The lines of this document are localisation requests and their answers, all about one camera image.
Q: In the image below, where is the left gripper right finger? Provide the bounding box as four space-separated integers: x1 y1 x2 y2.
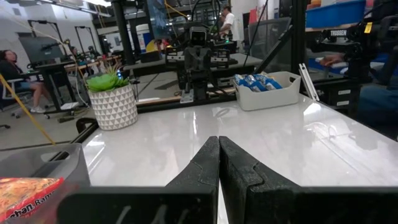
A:
219 136 398 224

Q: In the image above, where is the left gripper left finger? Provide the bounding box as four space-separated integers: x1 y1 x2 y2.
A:
57 136 221 224

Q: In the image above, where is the blue soy sauce ramen pack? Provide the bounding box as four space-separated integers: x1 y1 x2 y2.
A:
245 74 267 93
259 73 284 91
234 73 250 91

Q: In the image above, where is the orange chicken ramen noodle pack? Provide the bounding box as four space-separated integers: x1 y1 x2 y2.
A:
0 177 65 222

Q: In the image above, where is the standing person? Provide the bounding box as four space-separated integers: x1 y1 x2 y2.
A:
218 5 238 42

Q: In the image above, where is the grey mesh office chair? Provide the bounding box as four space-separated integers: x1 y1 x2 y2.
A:
248 17 292 62

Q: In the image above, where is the white rectangular tray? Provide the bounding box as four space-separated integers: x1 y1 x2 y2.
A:
233 71 302 112

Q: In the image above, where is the succulent plant in white pot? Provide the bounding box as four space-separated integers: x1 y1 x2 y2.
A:
85 63 139 131

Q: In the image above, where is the dark grey plastic bin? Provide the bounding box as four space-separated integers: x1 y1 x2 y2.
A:
0 142 91 224

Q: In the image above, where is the white leaning strip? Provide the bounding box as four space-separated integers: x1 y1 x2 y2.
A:
298 63 320 102

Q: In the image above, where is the black drawer unit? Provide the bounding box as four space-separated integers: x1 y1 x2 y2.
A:
312 78 373 110

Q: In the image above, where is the person's hand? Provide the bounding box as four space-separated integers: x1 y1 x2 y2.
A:
319 54 345 67

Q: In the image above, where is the blue storage bin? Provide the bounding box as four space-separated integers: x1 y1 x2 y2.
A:
305 0 367 29

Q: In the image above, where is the black standing desk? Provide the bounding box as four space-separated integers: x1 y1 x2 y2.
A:
21 60 80 113

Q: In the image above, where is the seated person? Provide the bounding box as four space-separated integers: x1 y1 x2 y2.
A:
0 49 47 114

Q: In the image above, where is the silver metal bracket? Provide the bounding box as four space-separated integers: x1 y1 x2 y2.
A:
179 88 195 104

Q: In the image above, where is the black vertical post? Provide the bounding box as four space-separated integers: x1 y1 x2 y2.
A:
290 0 308 75

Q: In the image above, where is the yellow floor cable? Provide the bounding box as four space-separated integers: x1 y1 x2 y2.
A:
0 73 57 146

